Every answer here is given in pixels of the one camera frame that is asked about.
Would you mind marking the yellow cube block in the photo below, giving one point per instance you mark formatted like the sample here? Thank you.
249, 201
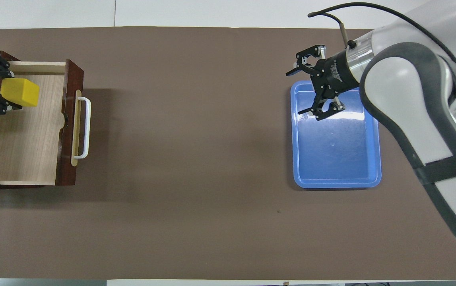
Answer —
21, 92

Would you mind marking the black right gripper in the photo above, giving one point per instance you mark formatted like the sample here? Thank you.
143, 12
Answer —
337, 73

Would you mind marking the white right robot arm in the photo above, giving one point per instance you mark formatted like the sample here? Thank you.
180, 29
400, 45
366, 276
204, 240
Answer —
410, 87

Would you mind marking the brown paper table mat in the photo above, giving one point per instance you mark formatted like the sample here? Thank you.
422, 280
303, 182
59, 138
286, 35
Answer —
192, 159

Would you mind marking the blue plastic tray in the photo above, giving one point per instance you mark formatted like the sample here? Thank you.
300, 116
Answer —
335, 159

